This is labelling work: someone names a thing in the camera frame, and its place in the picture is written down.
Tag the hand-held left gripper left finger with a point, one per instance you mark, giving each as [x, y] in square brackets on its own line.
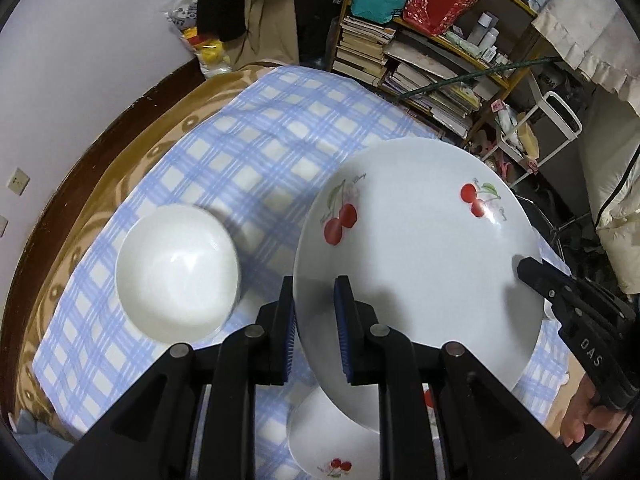
[287, 332]

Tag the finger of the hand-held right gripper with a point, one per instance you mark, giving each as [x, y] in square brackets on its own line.
[542, 280]

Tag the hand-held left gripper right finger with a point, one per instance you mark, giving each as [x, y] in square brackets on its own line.
[344, 332]

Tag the deep white cherry plate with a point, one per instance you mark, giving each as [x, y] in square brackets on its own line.
[425, 270]

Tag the plain white bowl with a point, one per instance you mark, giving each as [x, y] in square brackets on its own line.
[175, 275]

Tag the person's right hand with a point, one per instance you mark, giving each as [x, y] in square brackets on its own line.
[580, 420]

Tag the blue plaid cloth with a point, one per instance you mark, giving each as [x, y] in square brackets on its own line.
[250, 160]

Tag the white utility cart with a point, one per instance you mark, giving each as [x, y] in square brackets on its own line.
[554, 96]

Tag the black pole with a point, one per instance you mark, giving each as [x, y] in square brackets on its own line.
[475, 76]

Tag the pile of magazines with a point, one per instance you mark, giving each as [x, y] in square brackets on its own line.
[435, 90]

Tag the row of cosmetic bottles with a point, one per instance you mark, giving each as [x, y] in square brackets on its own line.
[487, 37]

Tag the wooden shelf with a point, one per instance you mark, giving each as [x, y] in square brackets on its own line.
[440, 43]

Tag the blue-grey fleece cloth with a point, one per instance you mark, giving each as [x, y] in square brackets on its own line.
[32, 430]

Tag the stack of old books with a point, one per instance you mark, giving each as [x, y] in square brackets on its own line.
[362, 50]

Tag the yellow plastic bag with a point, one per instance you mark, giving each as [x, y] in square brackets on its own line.
[210, 52]

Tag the beige hanging coat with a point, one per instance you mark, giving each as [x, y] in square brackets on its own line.
[270, 10]

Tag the patterned white plastic bag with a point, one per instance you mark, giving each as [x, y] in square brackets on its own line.
[181, 12]

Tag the dark hanging clothes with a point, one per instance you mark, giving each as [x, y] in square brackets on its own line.
[222, 0]

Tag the dark wooden bed frame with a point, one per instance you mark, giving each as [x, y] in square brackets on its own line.
[57, 200]

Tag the wall outlet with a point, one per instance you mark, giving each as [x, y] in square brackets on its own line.
[19, 181]

